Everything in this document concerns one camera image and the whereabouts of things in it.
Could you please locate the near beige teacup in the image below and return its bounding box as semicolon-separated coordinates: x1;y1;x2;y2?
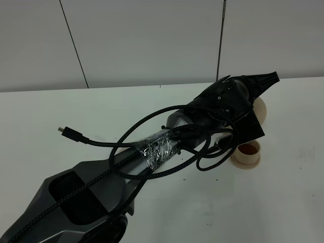
233;140;260;165

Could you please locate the black braided cable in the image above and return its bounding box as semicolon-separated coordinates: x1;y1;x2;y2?
0;103;245;243

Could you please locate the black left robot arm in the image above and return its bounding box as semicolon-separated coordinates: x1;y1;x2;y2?
1;72;279;242

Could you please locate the loose black plug cable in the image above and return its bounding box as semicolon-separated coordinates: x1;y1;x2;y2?
57;126;211;149

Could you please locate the near beige cup saucer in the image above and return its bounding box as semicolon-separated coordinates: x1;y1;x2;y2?
230;151;261;170

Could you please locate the beige round teapot saucer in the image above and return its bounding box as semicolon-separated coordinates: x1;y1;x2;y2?
114;148;192;181

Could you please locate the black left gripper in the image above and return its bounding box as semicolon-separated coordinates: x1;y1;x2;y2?
189;72;279;122

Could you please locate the beige ceramic teapot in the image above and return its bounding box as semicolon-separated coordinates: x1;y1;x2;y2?
253;97;267;125

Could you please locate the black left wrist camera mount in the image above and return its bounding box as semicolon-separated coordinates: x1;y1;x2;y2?
232;110;265;145

